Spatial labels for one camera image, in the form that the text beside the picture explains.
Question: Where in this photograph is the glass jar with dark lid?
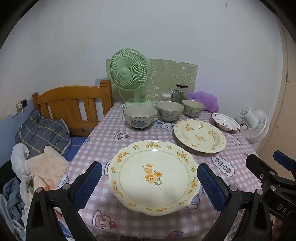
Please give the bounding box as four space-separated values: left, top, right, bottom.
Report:
171 84 189 104

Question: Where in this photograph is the wall outlet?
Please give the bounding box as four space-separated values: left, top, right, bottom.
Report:
16 98 28 110

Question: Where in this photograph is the purple plush toy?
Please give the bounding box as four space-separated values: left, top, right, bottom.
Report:
187 91 219 112

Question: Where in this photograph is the olive printed board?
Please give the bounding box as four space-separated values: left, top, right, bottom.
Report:
106 58 199 102

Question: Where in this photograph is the wooden bed headboard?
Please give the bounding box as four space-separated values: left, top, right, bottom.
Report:
32 80 113 137

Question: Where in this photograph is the white charging cable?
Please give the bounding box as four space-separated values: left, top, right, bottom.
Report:
19 108 24 144

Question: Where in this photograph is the beige door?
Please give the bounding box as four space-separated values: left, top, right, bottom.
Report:
258 21 296 160

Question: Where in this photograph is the white fan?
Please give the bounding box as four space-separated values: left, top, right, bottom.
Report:
236 107 270 143

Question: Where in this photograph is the blue bed sheet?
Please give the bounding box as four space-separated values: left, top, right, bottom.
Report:
63 136 90 163

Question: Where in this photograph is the large blue-patterned ceramic bowl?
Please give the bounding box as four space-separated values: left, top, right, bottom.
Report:
123 104 158 131

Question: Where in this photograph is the round floral plate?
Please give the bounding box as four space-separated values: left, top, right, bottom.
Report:
174 120 227 153

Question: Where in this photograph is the pink checked tablecloth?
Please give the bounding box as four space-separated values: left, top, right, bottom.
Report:
57 100 263 241

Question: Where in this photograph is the small white red-patterned dish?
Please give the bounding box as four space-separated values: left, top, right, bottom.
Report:
211 113 241 132

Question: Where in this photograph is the green desk fan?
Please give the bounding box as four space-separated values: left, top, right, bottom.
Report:
109 48 153 108

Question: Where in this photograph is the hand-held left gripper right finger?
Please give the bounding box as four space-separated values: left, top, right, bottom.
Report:
196 163 272 241

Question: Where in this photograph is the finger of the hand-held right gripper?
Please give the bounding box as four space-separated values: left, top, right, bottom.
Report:
245 153 278 186
273 150 296 181

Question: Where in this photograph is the grey plaid pillow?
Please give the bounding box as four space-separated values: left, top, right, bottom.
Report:
15 109 71 158

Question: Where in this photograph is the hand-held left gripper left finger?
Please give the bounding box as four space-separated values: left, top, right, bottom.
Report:
26 161 103 241

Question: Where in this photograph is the white plastic bag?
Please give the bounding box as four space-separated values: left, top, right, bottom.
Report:
11 143 35 232

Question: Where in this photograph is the peach cloth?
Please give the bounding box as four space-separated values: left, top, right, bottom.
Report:
26 146 70 190

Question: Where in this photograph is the large scalloped floral plate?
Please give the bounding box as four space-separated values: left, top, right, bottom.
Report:
108 140 200 216

